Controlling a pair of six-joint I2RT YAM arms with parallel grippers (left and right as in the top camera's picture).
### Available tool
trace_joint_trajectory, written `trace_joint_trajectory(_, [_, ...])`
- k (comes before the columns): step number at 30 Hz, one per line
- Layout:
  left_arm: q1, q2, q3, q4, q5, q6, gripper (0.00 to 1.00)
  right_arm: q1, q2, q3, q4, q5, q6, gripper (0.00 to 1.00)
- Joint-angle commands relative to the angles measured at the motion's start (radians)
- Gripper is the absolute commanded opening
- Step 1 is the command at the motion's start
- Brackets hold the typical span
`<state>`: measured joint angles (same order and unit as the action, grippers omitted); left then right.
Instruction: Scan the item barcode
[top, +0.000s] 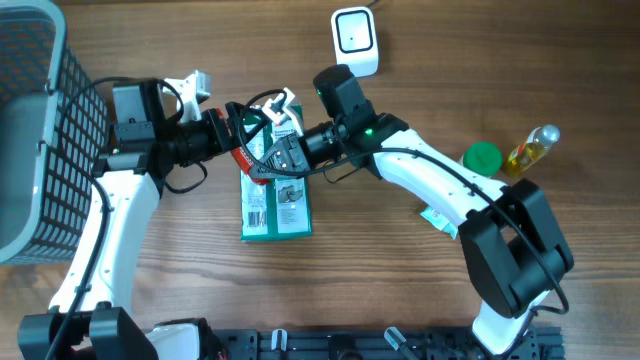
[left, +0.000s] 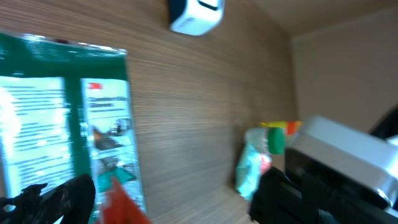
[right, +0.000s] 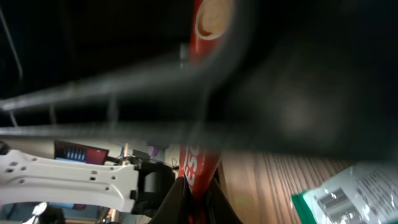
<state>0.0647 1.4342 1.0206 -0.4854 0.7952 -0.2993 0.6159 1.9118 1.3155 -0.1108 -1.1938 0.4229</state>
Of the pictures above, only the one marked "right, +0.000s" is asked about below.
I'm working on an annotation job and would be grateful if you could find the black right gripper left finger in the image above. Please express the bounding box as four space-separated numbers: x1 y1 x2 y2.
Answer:
148 177 194 224

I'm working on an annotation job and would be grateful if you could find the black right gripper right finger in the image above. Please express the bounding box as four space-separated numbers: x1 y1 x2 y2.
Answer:
206 179 243 224

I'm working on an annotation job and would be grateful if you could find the green 3M glove package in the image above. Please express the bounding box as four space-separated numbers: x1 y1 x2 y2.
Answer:
292 162 397 224

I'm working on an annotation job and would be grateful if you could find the red coffee stick sachet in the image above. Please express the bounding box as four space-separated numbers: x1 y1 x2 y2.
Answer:
177 0 236 224

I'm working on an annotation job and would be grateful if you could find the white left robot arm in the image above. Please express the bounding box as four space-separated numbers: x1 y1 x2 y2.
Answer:
1 143 175 217

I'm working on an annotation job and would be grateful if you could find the computer monitor in background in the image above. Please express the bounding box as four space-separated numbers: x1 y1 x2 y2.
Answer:
54 141 109 165

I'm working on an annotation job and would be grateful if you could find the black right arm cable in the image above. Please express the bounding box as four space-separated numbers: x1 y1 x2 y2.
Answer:
0 0 398 162

